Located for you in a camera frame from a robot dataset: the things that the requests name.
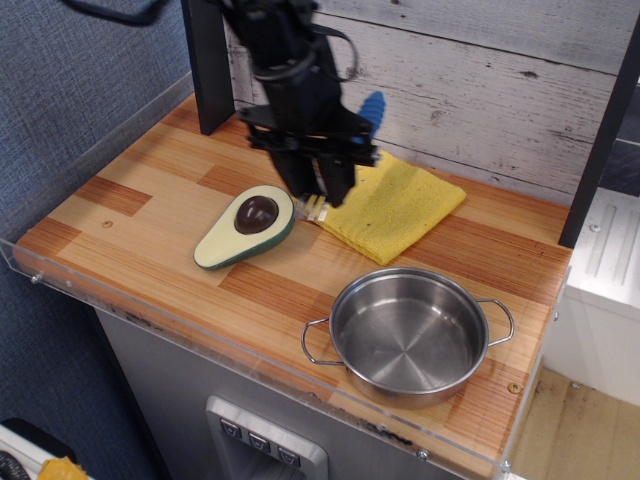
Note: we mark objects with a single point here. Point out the toy avocado half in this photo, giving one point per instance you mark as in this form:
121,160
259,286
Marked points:
254,222

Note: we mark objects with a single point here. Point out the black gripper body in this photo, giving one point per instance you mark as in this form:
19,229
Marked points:
305,112

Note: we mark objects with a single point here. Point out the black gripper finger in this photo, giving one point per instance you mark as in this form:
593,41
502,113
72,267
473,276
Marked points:
338,177
297,172

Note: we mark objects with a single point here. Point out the stainless steel pot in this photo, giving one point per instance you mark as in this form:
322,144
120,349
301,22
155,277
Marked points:
407,337

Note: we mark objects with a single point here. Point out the blue handled metal fork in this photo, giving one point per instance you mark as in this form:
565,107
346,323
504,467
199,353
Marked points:
315,207

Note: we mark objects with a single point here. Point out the yellow tape object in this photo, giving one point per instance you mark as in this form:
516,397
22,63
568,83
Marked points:
61,469

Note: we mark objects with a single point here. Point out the white appliance at right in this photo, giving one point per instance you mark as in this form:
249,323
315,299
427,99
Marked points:
593,337

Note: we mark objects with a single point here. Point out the grey cabinet with dispenser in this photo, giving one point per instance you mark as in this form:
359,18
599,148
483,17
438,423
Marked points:
213,417

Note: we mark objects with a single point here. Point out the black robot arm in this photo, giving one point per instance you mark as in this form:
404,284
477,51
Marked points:
276,33

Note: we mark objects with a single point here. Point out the black vertical post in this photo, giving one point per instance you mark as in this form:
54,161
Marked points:
612,120
207,46

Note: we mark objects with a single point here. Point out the black vertical post left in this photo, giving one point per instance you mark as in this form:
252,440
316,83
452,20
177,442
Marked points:
207,46

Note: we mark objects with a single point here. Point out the clear acrylic table guard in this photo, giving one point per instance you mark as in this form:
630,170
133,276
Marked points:
124,244

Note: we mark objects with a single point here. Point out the black vertical post right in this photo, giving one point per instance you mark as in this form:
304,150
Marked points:
612,120

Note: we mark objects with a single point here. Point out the yellow folded towel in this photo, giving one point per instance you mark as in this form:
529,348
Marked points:
391,206

